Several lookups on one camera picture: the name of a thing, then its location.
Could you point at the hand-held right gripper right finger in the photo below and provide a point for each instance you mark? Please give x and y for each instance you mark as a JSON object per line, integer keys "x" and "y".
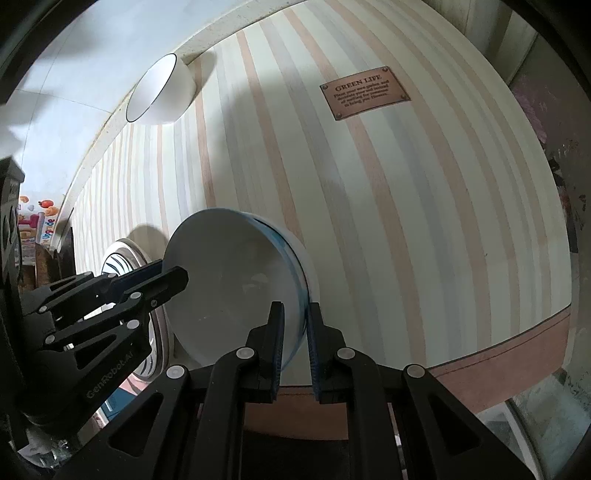
{"x": 315, "y": 350}

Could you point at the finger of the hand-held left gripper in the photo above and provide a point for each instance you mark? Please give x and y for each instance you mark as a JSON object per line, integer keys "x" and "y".
{"x": 138, "y": 277}
{"x": 171, "y": 284}

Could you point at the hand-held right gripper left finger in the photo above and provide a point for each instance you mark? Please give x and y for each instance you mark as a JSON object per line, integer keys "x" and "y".
{"x": 277, "y": 350}

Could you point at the white plate with dark stripes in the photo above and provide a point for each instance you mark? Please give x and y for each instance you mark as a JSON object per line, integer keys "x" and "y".
{"x": 115, "y": 263}

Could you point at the white bowl with dark base print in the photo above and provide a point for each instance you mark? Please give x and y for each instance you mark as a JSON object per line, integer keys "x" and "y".
{"x": 221, "y": 286}

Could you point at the white bowl with blue print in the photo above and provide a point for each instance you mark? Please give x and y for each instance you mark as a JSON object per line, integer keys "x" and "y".
{"x": 310, "y": 277}

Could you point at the white bowl with dark rim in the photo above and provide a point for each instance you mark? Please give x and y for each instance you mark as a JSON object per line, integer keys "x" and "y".
{"x": 171, "y": 97}

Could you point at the striped tablecloth with cat print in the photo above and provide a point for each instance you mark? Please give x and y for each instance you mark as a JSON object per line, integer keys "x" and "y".
{"x": 369, "y": 207}

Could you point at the glass sliding door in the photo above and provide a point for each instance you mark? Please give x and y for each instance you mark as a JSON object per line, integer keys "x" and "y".
{"x": 554, "y": 392}

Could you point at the colourful wall sticker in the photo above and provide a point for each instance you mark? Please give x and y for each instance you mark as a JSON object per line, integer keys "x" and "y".
{"x": 41, "y": 212}

